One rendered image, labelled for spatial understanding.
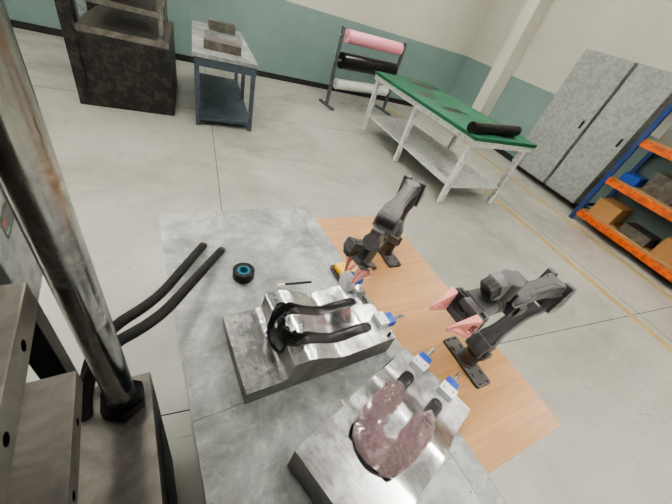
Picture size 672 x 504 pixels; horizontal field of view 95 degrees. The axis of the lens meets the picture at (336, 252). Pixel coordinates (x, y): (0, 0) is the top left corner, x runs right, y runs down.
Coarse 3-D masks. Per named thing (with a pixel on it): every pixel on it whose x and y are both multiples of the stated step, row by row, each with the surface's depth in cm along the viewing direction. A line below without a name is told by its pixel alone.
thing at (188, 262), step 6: (198, 246) 118; (204, 246) 120; (192, 252) 114; (198, 252) 115; (186, 258) 111; (192, 258) 111; (186, 264) 108; (192, 264) 111; (180, 270) 104; (186, 270) 107; (174, 276) 101; (180, 276) 103; (174, 282) 99
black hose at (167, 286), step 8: (160, 288) 95; (168, 288) 96; (152, 296) 91; (160, 296) 93; (144, 304) 88; (152, 304) 90; (128, 312) 84; (136, 312) 85; (144, 312) 88; (120, 320) 82; (128, 320) 83; (120, 328) 82; (80, 376) 76
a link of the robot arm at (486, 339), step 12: (540, 300) 97; (552, 300) 94; (528, 312) 98; (540, 312) 97; (492, 324) 103; (504, 324) 101; (516, 324) 99; (480, 336) 104; (492, 336) 102; (504, 336) 102; (480, 348) 103; (492, 348) 103
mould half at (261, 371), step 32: (224, 320) 95; (256, 320) 98; (288, 320) 92; (320, 320) 100; (352, 320) 104; (256, 352) 90; (288, 352) 85; (320, 352) 88; (352, 352) 95; (256, 384) 83; (288, 384) 88
